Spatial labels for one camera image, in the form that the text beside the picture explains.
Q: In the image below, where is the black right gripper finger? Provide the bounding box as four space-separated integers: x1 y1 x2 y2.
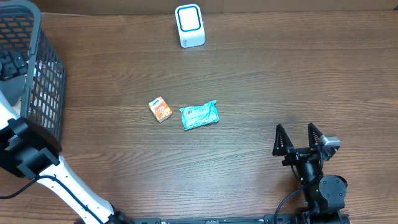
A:
308 123 323 148
272 124 294 156

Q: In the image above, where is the teal tissue pack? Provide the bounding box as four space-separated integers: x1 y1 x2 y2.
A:
179 100 219 131

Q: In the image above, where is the small orange box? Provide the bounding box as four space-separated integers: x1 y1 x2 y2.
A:
149 96 173 123

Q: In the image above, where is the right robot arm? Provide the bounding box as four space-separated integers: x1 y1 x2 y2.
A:
270 123 350 224

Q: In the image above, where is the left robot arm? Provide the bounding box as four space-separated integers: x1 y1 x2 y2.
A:
1 95 132 223

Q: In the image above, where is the white barcode scanner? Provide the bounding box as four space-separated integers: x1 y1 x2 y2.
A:
175 4 205 49

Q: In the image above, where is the grey plastic mesh basket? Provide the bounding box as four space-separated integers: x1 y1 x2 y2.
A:
1 1 67 139

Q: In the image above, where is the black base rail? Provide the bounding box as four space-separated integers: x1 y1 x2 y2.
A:
131 214 351 224

